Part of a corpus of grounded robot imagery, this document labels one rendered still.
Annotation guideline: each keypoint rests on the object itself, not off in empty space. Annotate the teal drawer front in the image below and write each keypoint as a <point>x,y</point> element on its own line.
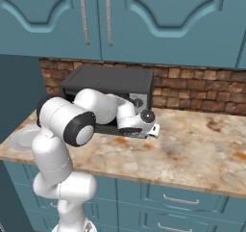
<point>105,192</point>
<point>205,223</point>
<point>192,191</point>

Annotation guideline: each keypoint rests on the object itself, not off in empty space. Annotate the black toaster oven door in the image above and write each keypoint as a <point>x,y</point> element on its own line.
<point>105,129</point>

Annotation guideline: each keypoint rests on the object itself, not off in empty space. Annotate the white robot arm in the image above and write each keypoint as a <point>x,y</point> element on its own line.
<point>53,152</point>

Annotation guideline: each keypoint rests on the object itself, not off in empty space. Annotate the dark teal tall cabinet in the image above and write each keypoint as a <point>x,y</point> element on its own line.
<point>17,91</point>

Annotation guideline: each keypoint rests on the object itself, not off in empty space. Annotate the black toaster oven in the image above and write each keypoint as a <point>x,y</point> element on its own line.
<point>109,80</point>

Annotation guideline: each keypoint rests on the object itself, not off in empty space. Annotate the teal wall cupboard door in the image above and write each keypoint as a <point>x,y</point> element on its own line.
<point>38,20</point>
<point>179,24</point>

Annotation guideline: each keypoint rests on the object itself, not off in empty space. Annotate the toaster oven timer knob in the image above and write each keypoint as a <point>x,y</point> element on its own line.
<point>138,102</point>

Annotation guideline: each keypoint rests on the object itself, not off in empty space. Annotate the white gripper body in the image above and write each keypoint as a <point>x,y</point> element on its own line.
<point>153,132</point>

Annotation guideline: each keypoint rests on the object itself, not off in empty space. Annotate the white plate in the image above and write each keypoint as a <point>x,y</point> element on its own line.
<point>22,139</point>

